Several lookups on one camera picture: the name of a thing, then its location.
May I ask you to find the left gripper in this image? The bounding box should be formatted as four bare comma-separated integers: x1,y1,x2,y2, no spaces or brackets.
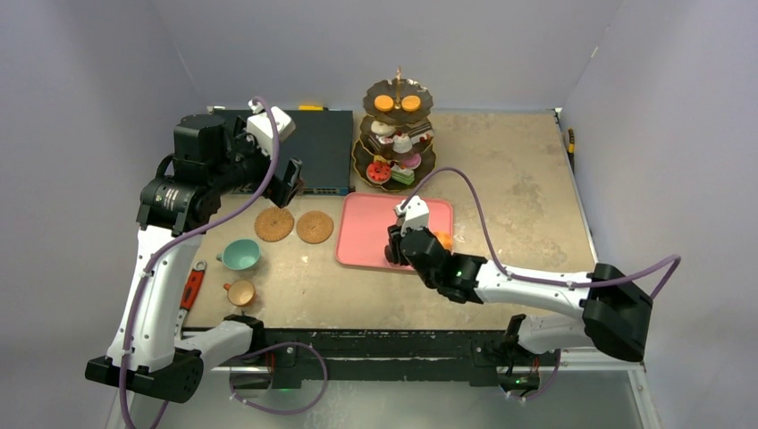
208,115,305,206

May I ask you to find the golden bread bun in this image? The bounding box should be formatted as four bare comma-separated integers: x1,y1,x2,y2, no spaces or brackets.
434,231,455,251

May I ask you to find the black chocolate cookie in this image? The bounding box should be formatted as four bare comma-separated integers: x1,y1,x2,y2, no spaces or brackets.
383,246,393,263

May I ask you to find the pink serving tray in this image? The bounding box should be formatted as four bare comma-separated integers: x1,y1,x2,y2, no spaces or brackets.
334,191,456,273

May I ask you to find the layered chocolate cake bar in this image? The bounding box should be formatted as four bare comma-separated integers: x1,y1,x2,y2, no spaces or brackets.
367,134,394,156

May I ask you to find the silver cupcake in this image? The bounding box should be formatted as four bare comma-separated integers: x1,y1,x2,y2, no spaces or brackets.
392,133,413,154

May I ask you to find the yellow cracker biscuit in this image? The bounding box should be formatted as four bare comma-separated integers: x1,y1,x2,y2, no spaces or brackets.
374,94,395,112
400,95,422,113

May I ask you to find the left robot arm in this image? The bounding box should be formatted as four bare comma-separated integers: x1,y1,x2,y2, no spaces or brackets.
85,108,303,403

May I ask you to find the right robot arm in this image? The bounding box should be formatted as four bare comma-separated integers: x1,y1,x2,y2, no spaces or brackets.
384,194,653,364

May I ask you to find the woven rattan coaster right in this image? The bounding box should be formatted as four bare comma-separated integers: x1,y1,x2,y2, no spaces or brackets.
296,210,334,244

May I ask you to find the woven rattan coaster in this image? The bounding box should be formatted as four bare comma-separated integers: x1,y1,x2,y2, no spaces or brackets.
296,210,334,244
254,206,295,242

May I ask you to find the woven rattan coaster left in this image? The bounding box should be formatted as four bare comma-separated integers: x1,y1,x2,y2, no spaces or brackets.
254,206,295,242

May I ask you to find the green matcha cake bar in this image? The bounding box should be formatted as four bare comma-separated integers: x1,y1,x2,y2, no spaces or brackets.
391,164,416,186

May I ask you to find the yellow marker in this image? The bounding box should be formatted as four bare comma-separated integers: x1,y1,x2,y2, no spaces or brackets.
298,105,327,112

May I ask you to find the teal teacup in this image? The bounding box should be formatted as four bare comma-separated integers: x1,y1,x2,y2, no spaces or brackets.
215,239,262,271

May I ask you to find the white chocolate drizzled donut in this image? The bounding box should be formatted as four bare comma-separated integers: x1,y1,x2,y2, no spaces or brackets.
370,121,396,137

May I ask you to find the three-tier dark cake stand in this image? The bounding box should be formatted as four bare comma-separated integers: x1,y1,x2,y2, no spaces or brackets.
351,67,437,193

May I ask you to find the chocolate cake slice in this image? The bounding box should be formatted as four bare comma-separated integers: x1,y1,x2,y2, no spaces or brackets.
408,123,434,145

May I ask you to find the copper teacup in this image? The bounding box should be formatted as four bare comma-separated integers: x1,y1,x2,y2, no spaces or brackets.
223,280,257,307

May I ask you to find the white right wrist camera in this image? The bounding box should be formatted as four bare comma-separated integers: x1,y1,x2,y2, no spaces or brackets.
393,196,430,237

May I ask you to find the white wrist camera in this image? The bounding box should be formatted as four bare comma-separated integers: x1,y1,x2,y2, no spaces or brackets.
393,196,430,237
245,99,296,156

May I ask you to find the blue network switch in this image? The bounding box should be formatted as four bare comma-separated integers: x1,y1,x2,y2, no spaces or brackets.
213,108,355,197

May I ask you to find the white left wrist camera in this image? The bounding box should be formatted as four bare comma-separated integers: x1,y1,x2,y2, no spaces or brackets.
245,99,296,156

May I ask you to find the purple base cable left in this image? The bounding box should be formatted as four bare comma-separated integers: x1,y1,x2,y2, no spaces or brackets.
229,338,328,416

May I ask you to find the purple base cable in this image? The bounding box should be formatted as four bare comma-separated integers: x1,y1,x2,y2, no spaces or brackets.
229,338,328,416
504,337,565,404

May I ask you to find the red handled tool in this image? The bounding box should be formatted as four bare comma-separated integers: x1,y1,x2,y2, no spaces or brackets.
180,260,207,311

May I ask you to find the yellow black tool on wall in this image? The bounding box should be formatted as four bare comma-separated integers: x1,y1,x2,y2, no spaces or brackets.
567,128,576,156

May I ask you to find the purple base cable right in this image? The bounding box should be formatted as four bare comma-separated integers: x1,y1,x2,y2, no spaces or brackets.
504,337,565,404

